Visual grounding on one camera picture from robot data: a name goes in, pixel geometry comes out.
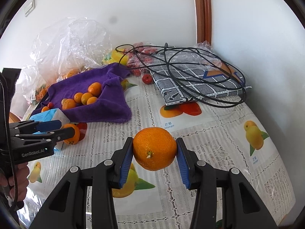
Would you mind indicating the grey checked cloth package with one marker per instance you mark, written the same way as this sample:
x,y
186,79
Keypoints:
x,y
190,85

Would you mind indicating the small red fruit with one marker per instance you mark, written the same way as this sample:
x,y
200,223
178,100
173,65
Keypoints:
x,y
50,105
147,78

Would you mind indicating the blue tissue pack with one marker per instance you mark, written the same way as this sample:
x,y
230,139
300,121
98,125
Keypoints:
x,y
53,115

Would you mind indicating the person's left hand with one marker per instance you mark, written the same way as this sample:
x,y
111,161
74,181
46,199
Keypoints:
x,y
22,179

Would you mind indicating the large clear plastic bag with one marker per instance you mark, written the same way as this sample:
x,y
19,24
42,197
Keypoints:
x,y
71,40

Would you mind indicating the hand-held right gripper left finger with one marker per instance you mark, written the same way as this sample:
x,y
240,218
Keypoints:
x,y
127,162

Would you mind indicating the large orange mandarin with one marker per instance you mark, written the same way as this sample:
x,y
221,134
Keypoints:
x,y
154,149

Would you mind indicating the oval orange citrus fruit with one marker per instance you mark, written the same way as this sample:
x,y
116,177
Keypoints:
x,y
69,104

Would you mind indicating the bag of red fruits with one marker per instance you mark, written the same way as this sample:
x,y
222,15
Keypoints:
x,y
140,64

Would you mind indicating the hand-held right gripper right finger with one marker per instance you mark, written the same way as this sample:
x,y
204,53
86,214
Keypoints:
x,y
182,164

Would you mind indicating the yellow packet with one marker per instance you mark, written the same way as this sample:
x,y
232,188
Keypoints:
x,y
116,54

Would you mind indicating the fruit print tablecloth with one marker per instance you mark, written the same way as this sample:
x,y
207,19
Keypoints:
x,y
214,136

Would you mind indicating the white wall switch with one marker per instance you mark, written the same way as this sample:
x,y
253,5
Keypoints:
x,y
29,7

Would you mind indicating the wooden door frame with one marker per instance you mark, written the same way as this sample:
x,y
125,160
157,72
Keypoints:
x,y
202,9

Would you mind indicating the clear bag of small oranges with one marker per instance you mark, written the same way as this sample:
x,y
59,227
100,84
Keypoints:
x,y
28,81

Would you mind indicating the purple towel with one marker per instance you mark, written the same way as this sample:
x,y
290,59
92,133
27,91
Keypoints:
x,y
107,109

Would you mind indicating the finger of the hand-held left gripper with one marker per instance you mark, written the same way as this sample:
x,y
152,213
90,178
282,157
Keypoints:
x,y
51,125
64,132

